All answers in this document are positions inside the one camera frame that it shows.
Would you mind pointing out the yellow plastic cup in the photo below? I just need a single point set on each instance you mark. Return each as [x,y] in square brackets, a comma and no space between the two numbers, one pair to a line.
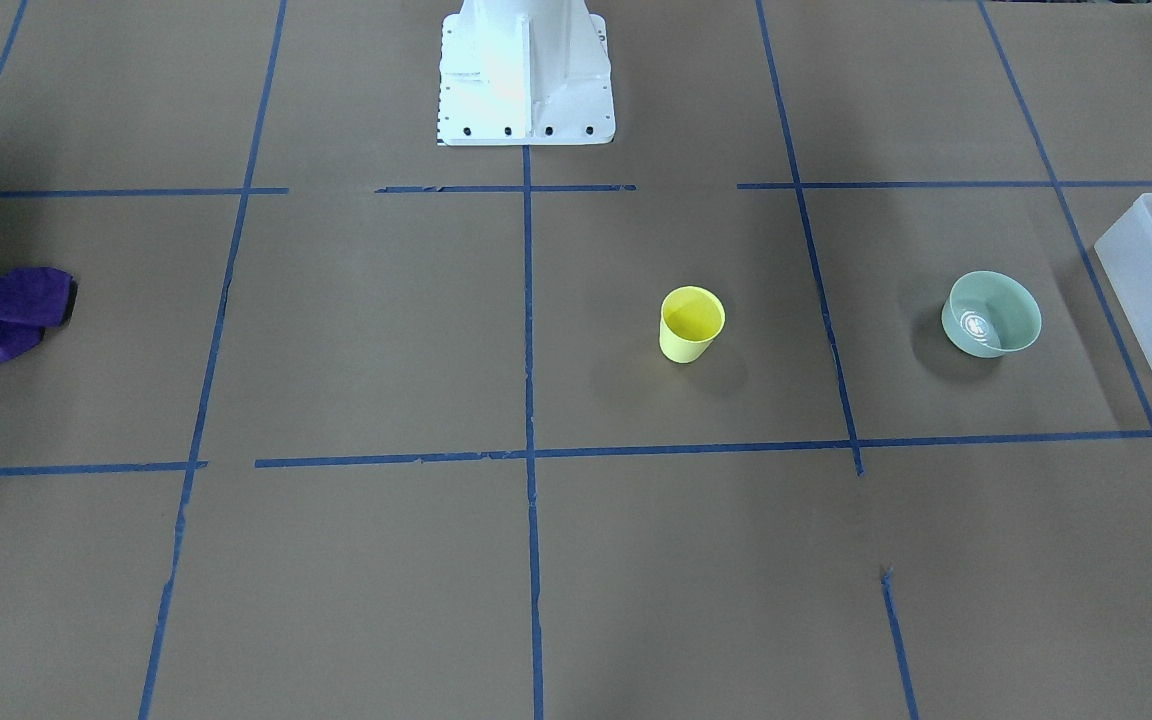
[690,319]

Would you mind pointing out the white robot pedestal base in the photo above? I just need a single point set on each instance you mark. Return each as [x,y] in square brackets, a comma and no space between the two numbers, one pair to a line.
[525,73]

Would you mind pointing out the green ceramic bowl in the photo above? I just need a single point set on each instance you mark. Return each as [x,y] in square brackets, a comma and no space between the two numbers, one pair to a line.
[989,314]

